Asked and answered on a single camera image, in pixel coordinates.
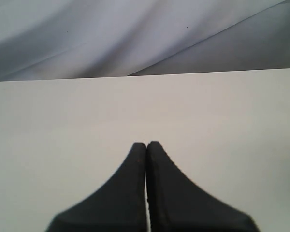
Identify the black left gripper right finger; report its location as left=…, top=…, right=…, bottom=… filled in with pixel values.
left=146, top=142, right=259, bottom=232

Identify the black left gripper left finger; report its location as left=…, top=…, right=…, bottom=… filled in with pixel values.
left=47, top=143, right=147, bottom=232

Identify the grey backdrop cloth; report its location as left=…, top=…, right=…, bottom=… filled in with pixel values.
left=0, top=0, right=290, bottom=81

